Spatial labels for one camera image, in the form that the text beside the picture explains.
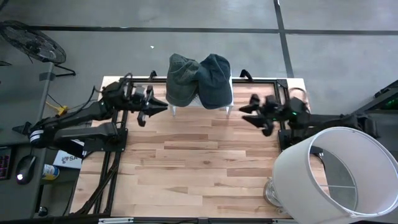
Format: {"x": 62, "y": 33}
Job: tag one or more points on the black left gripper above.
{"x": 118, "y": 98}

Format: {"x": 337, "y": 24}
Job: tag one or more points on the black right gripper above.
{"x": 295, "y": 113}

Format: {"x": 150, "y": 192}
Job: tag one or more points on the dark green cap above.
{"x": 182, "y": 81}

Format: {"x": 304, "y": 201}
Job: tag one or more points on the dark slate blue cap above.
{"x": 214, "y": 81}

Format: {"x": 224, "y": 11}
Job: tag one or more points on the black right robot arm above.
{"x": 335, "y": 119}

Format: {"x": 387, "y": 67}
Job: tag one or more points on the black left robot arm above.
{"x": 77, "y": 115}

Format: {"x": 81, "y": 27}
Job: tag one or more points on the black table clamp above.
{"x": 152, "y": 74}
{"x": 246, "y": 73}

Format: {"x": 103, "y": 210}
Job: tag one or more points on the white perforated metal shelf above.
{"x": 194, "y": 102}

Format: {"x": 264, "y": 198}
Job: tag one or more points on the white lamp shade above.
{"x": 292, "y": 174}

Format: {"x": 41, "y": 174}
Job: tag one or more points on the silver lamp base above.
{"x": 270, "y": 194}

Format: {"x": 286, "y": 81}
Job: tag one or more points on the yellow power plug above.
{"x": 62, "y": 110}

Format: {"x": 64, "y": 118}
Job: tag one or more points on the white printed cardboard box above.
{"x": 66, "y": 160}

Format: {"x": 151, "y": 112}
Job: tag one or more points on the white and yellow can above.
{"x": 51, "y": 172}

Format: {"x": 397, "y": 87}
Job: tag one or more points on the black equipment cart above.
{"x": 382, "y": 102}

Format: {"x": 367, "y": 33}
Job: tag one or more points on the grey desk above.
{"x": 21, "y": 93}

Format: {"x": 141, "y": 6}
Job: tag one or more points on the black floor fan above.
{"x": 34, "y": 43}

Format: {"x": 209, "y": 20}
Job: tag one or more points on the black computer mouse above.
{"x": 25, "y": 168}

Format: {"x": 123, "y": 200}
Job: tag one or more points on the black keyboard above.
{"x": 4, "y": 163}

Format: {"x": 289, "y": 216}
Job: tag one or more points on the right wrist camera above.
{"x": 271, "y": 101}

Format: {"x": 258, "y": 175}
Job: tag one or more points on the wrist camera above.
{"x": 139, "y": 92}
{"x": 271, "y": 101}

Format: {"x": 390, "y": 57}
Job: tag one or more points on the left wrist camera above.
{"x": 139, "y": 92}

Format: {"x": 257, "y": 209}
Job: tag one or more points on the black aluminium table frame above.
{"x": 264, "y": 81}

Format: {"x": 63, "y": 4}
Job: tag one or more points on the black desk bracket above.
{"x": 20, "y": 128}

